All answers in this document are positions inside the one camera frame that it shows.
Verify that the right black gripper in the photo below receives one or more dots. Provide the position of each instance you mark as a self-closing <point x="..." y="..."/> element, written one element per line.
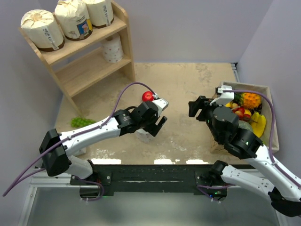
<point x="201" y="102"/>

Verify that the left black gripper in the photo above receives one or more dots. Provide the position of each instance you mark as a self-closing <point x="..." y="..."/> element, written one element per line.
<point x="158" y="126"/>

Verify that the floral paper towel roll back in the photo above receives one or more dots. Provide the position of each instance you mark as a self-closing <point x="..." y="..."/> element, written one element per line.
<point x="144" y="136"/>

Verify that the white paper towel roll front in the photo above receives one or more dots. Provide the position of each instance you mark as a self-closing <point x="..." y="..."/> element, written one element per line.
<point x="112" y="48"/>

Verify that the paper roll plain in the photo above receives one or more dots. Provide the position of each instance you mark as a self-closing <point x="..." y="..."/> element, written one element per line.
<point x="100" y="12"/>

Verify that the paper roll cartoon label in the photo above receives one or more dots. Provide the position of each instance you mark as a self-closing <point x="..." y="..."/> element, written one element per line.
<point x="74" y="19"/>

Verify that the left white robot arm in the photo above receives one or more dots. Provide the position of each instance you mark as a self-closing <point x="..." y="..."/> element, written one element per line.
<point x="58" y="149"/>

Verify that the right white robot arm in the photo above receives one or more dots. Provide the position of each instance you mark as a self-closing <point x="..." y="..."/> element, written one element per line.
<point x="279" y="185"/>

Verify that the wooden three-tier shelf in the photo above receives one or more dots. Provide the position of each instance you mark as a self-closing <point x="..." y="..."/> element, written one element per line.
<point x="90" y="68"/>

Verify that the red apple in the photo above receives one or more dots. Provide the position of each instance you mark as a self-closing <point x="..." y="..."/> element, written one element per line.
<point x="147" y="96"/>

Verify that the green melon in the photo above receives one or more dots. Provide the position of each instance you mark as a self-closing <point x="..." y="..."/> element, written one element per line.
<point x="245" y="125"/>

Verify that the red cherries cluster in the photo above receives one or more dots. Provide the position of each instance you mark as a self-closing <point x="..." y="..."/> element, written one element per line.
<point x="243" y="114"/>

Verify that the pineapple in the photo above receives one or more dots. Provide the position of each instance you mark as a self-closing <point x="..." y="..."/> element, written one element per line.
<point x="247" y="100"/>

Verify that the yellow bananas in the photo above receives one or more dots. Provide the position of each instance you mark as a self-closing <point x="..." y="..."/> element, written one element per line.
<point x="258" y="124"/>

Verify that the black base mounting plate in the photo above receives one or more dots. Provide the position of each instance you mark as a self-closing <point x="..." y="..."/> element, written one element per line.
<point x="193" y="179"/>

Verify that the green grapes bunch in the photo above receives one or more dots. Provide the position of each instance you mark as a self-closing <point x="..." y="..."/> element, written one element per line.
<point x="79" y="122"/>

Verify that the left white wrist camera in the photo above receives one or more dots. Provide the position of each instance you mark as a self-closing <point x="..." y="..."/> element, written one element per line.
<point x="161" y="103"/>

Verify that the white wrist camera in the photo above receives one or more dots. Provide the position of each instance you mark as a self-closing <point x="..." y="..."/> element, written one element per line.
<point x="224" y="94"/>
<point x="161" y="103"/>

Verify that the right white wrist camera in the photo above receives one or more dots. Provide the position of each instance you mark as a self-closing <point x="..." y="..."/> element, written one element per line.
<point x="224" y="94"/>

